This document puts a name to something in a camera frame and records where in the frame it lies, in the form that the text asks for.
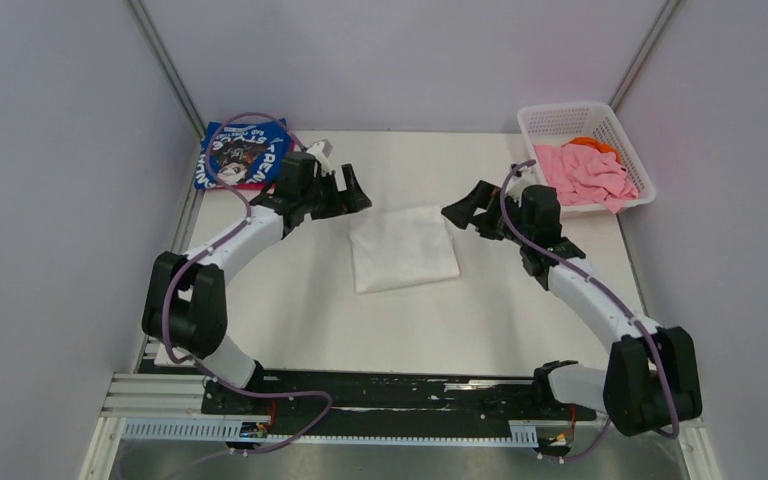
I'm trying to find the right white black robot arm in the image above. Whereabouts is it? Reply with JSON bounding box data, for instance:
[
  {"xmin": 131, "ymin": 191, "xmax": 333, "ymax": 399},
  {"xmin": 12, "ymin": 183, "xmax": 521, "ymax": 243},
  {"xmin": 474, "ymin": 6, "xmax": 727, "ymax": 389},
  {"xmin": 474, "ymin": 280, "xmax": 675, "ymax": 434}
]
[{"xmin": 441, "ymin": 181, "xmax": 703, "ymax": 436}]

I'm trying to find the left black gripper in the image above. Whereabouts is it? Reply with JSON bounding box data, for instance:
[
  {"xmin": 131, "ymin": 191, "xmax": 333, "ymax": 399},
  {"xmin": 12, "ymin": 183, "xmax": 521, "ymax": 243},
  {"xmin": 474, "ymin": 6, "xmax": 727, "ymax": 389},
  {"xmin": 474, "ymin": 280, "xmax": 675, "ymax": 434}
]
[{"xmin": 301, "ymin": 165, "xmax": 372, "ymax": 221}]

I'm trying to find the purple cable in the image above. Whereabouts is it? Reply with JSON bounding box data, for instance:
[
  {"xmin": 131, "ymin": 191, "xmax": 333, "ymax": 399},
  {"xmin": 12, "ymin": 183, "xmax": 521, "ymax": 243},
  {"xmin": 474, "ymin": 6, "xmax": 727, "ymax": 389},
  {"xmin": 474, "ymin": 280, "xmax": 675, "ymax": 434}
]
[
  {"xmin": 160, "ymin": 112, "xmax": 334, "ymax": 458},
  {"xmin": 499, "ymin": 159, "xmax": 682, "ymax": 464}
]

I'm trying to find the white slotted cable duct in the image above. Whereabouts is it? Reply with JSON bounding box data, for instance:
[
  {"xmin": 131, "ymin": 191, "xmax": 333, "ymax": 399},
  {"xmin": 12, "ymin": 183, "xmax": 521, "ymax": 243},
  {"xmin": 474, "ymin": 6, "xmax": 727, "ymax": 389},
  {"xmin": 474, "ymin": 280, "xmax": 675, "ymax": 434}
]
[{"xmin": 121, "ymin": 418, "xmax": 539, "ymax": 448}]

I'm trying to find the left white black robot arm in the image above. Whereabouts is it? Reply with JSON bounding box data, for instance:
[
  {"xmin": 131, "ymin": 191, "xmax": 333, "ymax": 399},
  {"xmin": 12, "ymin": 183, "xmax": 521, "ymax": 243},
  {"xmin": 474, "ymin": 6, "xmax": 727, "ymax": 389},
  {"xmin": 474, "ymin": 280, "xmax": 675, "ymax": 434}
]
[{"xmin": 141, "ymin": 152, "xmax": 372, "ymax": 413}]

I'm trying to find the pink crumpled t-shirt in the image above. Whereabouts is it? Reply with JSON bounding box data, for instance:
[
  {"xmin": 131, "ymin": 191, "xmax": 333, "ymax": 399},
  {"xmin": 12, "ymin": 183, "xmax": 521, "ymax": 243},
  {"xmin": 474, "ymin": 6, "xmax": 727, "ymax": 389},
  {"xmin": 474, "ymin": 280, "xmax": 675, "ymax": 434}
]
[{"xmin": 534, "ymin": 143, "xmax": 639, "ymax": 213}]

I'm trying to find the white printed t-shirt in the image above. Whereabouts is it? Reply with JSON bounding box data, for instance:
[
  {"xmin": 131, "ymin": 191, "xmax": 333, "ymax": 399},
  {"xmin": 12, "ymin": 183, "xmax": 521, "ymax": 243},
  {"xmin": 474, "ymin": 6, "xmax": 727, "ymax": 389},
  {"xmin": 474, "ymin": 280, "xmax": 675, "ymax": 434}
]
[{"xmin": 349, "ymin": 205, "xmax": 461, "ymax": 294}]

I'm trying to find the blue folded printed t-shirt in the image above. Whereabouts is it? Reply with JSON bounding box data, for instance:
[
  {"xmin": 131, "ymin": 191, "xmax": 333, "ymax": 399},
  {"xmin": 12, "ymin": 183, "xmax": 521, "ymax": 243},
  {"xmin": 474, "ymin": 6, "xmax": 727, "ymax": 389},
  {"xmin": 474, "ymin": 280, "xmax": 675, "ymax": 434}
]
[{"xmin": 193, "ymin": 121, "xmax": 296, "ymax": 190}]

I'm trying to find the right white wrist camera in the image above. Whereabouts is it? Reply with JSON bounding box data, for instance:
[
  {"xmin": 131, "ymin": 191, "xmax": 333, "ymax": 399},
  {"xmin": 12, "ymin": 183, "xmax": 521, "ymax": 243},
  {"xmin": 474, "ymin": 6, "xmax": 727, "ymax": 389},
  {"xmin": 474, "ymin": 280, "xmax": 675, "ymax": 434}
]
[{"xmin": 507, "ymin": 168, "xmax": 538, "ymax": 202}]

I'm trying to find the orange t-shirt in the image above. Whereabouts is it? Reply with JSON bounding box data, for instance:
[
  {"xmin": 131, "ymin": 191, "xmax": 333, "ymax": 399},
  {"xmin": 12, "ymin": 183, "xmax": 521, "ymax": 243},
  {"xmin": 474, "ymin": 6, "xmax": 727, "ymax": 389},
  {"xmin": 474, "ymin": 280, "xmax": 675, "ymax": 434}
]
[{"xmin": 568, "ymin": 136, "xmax": 622, "ymax": 163}]

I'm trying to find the aluminium frame rail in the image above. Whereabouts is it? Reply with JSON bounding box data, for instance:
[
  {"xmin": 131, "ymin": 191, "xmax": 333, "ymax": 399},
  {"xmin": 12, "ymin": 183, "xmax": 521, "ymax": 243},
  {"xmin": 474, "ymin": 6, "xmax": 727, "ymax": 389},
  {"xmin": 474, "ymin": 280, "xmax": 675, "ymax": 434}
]
[{"xmin": 100, "ymin": 372, "xmax": 705, "ymax": 429}]

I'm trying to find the right corner aluminium post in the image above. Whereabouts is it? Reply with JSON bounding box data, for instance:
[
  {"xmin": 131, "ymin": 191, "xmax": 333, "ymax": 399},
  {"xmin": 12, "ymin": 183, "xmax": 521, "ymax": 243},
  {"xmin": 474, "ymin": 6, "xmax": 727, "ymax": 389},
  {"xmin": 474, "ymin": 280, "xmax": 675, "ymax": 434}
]
[{"xmin": 608, "ymin": 0, "xmax": 684, "ymax": 112}]

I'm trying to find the corner aluminium post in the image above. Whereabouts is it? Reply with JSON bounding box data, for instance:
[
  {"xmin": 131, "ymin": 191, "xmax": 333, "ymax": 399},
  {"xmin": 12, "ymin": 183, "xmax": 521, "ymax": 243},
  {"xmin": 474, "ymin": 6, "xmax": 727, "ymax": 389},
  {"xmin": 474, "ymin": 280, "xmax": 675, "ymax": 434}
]
[
  {"xmin": 124, "ymin": 0, "xmax": 206, "ymax": 138},
  {"xmin": 608, "ymin": 0, "xmax": 684, "ymax": 112}
]

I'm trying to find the left corner aluminium post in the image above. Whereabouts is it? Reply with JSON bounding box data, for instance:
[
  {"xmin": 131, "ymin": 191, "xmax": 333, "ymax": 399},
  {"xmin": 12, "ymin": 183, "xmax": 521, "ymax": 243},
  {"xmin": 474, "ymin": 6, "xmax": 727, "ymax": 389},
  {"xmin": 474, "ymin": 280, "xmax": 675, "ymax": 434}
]
[{"xmin": 124, "ymin": 0, "xmax": 206, "ymax": 138}]

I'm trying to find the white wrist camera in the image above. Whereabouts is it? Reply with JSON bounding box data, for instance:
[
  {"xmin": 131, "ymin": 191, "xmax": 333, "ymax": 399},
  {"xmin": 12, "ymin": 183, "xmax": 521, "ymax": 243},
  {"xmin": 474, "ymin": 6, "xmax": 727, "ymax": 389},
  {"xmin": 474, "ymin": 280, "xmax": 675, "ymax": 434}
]
[
  {"xmin": 507, "ymin": 168, "xmax": 538, "ymax": 202},
  {"xmin": 306, "ymin": 139, "xmax": 334, "ymax": 176}
]

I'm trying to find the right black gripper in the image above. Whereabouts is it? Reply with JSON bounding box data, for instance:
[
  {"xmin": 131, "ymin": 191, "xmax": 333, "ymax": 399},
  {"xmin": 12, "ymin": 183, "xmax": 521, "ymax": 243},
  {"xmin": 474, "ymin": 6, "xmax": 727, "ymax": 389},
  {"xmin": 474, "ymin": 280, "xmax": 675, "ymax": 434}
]
[{"xmin": 441, "ymin": 180, "xmax": 531, "ymax": 246}]

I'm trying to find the white plastic basket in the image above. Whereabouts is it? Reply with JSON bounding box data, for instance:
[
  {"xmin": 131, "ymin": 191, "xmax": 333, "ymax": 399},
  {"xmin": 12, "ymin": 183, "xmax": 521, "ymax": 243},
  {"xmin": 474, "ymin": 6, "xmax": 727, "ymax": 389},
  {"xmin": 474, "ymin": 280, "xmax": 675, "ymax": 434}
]
[{"xmin": 516, "ymin": 101, "xmax": 656, "ymax": 210}]

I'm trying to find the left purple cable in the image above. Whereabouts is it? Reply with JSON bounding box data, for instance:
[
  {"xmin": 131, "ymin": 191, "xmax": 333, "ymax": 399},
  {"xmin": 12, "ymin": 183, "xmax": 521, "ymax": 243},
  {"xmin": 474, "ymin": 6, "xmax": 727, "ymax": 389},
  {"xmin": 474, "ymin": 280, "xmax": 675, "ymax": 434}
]
[{"xmin": 160, "ymin": 112, "xmax": 334, "ymax": 458}]

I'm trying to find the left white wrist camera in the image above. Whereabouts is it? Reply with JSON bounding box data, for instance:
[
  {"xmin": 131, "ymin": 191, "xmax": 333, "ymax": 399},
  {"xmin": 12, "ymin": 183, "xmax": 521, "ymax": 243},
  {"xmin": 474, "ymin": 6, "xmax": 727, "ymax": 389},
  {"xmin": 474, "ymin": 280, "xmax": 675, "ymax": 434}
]
[{"xmin": 306, "ymin": 139, "xmax": 334, "ymax": 176}]

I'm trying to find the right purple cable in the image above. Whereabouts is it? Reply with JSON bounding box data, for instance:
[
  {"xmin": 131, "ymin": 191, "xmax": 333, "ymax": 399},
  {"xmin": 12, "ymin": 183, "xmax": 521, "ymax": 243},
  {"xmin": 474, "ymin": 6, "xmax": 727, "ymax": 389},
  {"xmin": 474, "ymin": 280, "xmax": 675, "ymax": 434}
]
[{"xmin": 499, "ymin": 159, "xmax": 682, "ymax": 464}]

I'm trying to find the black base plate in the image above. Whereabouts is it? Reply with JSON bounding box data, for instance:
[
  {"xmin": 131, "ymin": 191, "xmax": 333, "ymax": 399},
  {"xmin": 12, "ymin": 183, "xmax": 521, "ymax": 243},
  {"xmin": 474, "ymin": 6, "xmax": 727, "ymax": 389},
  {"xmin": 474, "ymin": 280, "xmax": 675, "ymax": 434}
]
[{"xmin": 201, "ymin": 369, "xmax": 597, "ymax": 439}]

